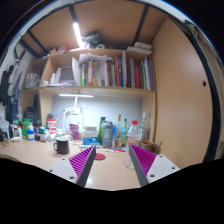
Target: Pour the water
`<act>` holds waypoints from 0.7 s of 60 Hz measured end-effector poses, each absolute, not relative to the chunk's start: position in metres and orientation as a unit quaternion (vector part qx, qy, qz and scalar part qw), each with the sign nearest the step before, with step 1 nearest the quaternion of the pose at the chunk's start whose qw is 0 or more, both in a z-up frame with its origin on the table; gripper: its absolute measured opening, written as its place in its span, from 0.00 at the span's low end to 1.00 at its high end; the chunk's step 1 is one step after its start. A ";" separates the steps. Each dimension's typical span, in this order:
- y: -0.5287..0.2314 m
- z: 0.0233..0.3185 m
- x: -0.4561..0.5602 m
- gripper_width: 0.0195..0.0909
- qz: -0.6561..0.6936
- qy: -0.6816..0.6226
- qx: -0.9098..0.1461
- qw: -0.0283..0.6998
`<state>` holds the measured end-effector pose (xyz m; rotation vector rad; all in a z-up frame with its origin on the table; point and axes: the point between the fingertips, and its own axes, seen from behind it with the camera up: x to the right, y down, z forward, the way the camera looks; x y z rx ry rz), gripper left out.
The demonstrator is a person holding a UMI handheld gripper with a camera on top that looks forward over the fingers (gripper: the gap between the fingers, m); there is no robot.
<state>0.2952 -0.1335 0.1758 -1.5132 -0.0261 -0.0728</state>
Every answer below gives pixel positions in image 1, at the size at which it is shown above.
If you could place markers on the white power strip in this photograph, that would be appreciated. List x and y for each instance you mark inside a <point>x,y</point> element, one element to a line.
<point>72,111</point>

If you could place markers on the brown ceramic mug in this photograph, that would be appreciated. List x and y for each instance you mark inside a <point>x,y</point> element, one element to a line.
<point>148,146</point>

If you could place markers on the white and blue carton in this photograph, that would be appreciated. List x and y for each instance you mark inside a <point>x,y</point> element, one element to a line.
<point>90,136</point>

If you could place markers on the white bottle with blue cap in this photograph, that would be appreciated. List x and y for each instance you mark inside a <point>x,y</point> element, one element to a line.
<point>30,134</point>

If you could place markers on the green canister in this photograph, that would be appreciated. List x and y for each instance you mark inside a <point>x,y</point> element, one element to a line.
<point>25,128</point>

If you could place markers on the small clear glass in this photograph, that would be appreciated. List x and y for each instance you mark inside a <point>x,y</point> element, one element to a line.
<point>128,162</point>

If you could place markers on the wooden shelf unit with books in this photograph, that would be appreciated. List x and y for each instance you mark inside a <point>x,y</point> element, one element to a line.
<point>100,90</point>

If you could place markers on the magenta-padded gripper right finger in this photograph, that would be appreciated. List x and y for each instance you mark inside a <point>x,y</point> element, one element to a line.
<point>161,166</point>

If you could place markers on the hanging dark clothes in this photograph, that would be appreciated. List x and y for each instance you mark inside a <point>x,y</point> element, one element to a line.
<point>11,96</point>

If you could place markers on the red and white can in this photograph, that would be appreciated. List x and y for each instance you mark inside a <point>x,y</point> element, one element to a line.
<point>51,125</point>

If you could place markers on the green-capped glass bottle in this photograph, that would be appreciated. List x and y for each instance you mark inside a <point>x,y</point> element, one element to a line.
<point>124,131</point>

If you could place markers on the yellow-capped glass bottle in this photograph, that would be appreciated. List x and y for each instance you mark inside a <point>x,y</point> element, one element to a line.
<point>117,131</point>

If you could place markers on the white bar desk lamp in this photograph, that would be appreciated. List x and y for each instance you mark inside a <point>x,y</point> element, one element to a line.
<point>76,95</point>

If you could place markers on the flat round red coaster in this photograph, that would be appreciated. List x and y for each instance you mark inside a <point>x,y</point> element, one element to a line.
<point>99,156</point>

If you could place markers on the tall clear glass bottle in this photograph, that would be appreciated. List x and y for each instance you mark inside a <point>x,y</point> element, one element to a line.
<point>144,128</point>

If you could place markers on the pale blue hairbrush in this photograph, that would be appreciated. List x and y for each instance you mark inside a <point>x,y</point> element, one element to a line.
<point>89,145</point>

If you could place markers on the ceiling tube light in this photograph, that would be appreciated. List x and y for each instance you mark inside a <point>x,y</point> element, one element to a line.
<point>77,33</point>

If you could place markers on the pink and green pen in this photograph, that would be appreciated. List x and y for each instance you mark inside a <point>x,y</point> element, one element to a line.
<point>115,150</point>

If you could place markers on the magenta pouch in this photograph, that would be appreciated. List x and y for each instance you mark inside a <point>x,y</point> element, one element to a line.
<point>74,131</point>

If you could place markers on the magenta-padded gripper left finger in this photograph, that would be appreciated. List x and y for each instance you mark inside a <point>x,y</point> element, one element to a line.
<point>63,168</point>

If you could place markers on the grey shaker bottle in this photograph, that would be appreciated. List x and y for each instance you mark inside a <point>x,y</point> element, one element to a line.
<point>106,133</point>

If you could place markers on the black mug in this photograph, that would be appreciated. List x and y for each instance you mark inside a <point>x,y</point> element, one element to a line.
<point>62,146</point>

